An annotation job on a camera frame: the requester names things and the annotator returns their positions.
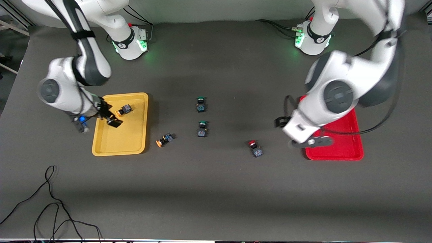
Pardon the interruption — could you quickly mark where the red plastic tray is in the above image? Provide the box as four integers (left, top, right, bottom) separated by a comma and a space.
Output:
300, 96, 364, 161

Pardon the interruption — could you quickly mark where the red push button switch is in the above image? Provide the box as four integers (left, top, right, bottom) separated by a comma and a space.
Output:
248, 140, 264, 158

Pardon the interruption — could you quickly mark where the black base cable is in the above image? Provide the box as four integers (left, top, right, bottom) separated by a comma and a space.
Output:
123, 7, 154, 43
255, 19, 301, 38

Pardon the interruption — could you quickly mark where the yellow plastic tray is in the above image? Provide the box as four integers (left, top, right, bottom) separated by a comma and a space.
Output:
91, 92, 149, 157

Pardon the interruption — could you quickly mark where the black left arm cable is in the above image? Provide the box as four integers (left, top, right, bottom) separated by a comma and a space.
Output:
283, 29, 404, 135

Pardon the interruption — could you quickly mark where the yellow push button switch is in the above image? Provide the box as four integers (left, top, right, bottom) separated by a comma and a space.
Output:
116, 104, 133, 117
156, 133, 175, 147

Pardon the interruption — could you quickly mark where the beige frame bar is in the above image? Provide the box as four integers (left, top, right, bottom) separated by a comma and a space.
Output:
0, 20, 30, 36
0, 62, 18, 75

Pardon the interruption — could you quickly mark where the black cable strap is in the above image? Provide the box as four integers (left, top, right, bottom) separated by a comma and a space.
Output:
70, 30, 96, 42
377, 29, 402, 39

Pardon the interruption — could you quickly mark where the thin black loose cable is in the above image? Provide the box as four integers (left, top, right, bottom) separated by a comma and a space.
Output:
0, 165, 103, 243

